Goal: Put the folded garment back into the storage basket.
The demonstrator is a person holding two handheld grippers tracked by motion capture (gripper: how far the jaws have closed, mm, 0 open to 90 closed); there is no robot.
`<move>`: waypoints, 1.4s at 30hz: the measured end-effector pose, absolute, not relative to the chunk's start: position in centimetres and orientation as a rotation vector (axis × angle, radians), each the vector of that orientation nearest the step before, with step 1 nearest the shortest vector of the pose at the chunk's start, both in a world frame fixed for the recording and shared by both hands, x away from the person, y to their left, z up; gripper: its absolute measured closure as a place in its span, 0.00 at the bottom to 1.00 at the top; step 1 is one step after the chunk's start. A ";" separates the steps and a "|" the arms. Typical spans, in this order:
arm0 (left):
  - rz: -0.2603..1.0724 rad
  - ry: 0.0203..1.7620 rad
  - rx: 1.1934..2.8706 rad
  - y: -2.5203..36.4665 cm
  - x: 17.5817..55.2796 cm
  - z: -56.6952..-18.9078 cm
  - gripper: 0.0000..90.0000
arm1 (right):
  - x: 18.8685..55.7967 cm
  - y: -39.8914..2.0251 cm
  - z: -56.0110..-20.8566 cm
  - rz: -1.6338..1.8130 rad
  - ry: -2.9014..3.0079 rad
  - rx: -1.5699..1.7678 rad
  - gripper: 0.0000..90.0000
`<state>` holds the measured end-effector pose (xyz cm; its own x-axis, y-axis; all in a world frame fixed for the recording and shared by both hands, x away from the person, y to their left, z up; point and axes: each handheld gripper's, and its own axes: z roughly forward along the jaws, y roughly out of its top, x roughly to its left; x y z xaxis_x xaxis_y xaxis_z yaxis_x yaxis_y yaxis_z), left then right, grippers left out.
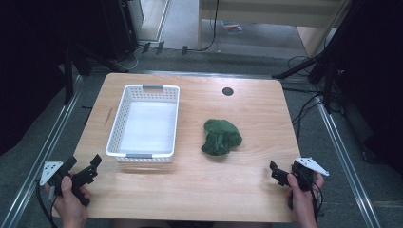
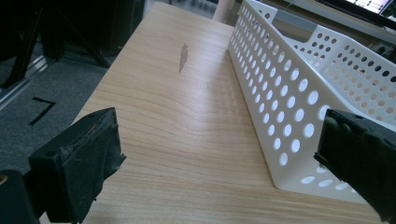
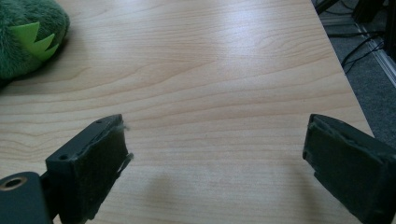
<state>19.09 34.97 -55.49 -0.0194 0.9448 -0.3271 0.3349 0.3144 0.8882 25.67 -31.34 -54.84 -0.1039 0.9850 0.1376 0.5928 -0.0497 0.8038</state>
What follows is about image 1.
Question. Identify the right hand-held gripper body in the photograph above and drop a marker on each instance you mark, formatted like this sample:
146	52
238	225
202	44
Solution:
304	172

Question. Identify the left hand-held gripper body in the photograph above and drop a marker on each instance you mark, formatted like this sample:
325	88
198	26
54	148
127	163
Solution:
54	177

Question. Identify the person's right hand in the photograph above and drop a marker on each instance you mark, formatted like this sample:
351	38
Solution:
301	205

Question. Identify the person's left hand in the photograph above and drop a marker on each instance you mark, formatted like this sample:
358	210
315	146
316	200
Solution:
70	207

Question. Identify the white perforated plastic basket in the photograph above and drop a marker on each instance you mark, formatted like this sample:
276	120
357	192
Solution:
144	126

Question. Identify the dark green crumpled cloth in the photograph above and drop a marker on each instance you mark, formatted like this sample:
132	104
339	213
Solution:
220	137

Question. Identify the black metal stand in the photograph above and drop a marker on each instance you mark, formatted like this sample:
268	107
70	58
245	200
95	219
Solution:
328	91
68	79

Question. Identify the black round table grommet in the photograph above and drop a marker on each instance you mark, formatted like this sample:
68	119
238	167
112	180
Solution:
227	91

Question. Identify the black tripod leg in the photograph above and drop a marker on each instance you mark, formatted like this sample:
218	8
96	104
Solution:
294	69

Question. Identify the dark curtain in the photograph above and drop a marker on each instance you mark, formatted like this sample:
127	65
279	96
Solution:
377	79
28	63

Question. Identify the black cabinet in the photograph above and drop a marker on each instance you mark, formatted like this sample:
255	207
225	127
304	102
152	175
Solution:
118	28

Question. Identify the booklet with red stripe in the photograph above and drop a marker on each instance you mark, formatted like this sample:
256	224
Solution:
232	27

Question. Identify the silver metal floor rail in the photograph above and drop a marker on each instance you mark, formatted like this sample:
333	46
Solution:
345	158
56	127

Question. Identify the light wooden furniture frame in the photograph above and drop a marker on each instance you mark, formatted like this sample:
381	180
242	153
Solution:
269	12

